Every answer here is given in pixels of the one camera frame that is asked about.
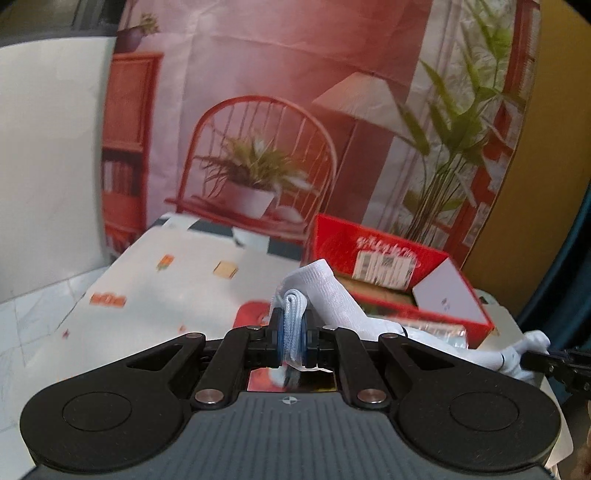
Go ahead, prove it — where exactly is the white panel board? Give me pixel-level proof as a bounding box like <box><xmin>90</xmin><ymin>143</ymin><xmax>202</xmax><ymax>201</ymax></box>
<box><xmin>1</xmin><ymin>37</ymin><xmax>114</xmax><ymax>300</ymax></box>

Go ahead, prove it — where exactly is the printed living room backdrop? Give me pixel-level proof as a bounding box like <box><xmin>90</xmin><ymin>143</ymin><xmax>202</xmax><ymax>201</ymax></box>
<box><xmin>101</xmin><ymin>1</ymin><xmax>541</xmax><ymax>264</ymax></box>

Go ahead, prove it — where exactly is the red cardboard box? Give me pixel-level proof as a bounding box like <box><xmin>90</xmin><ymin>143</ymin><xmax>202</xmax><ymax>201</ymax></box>
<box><xmin>304</xmin><ymin>214</ymin><xmax>494</xmax><ymax>348</ymax></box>

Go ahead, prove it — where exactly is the white sock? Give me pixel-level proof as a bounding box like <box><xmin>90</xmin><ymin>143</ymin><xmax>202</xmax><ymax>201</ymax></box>
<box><xmin>271</xmin><ymin>259</ymin><xmax>551</xmax><ymax>383</ymax></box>

